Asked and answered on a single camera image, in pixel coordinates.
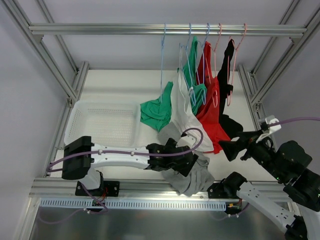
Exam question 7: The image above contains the aluminium hanging rail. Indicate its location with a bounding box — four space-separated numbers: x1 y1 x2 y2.
28 23 307 38

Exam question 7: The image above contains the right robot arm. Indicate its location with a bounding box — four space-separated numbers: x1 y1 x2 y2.
219 131 320 240

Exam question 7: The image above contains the blue hanger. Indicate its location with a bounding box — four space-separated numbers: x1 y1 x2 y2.
199 23 210 105
180 23 196 106
160 23 167 102

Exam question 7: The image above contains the black tank top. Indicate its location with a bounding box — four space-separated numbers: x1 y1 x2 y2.
217 38 243 139

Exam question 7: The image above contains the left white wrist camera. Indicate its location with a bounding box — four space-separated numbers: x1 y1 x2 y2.
176 133 200 149

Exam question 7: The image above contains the red tank top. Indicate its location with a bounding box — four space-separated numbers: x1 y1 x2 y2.
196 42 230 154

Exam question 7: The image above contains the green tank top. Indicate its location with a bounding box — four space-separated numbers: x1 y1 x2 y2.
140 36 204 132

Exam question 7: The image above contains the white slotted cable duct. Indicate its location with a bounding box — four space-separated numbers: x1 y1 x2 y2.
39 198 227 212

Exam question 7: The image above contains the white tank top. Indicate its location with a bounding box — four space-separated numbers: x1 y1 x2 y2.
170 71 214 152

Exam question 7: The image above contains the pink hanger far right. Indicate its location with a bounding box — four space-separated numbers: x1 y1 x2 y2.
226 23 248 107

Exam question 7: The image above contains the white plastic basket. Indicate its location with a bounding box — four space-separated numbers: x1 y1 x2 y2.
63 100 141 148

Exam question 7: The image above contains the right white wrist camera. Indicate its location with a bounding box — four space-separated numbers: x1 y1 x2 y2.
256 115 282 143

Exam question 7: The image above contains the pink hanger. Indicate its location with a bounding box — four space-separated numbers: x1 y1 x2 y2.
212 23 222 108
226 23 248 107

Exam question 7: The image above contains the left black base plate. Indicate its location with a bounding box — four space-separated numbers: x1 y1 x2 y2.
74 180 120 197

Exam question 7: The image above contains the grey tank top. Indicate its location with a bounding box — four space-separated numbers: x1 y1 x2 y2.
157 122 216 197

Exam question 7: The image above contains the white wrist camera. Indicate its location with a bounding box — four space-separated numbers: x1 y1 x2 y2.
176 133 200 149
256 115 282 143

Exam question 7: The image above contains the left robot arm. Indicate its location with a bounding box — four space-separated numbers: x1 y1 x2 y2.
61 136 199 196

